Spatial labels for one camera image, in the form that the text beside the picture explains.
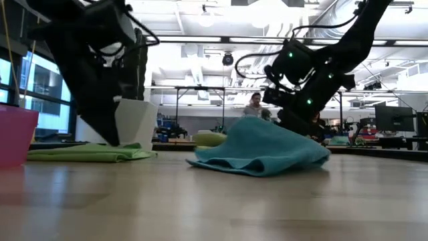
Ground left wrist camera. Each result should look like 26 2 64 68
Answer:
83 0 138 66

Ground red and white boxes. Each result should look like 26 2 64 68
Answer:
359 116 377 140

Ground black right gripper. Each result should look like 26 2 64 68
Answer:
276 106 317 141

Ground pink tray mat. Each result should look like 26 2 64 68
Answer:
0 103 39 169

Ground teal microfiber towel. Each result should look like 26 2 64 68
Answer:
186 116 331 177

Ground black computer monitor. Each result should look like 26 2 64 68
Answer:
374 105 415 133
416 112 428 138

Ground person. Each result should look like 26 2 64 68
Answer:
312 112 328 144
243 92 272 121

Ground black aluminium table frame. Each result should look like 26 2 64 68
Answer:
28 142 428 162

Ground yellow extension cord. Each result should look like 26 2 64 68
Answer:
0 0 38 108

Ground black metal rig frame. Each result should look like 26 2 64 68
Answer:
336 89 345 135
173 86 225 135

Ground white hexagonal plant pot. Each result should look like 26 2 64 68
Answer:
114 98 160 151

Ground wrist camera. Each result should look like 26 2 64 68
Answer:
83 0 138 66
262 86 297 108

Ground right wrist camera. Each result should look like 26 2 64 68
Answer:
262 86 297 108

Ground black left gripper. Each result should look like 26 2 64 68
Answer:
45 19 122 147

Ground black round ceiling camera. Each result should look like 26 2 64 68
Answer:
221 52 235 67

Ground green microfiber towel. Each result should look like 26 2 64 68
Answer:
192 132 228 151
27 143 158 163

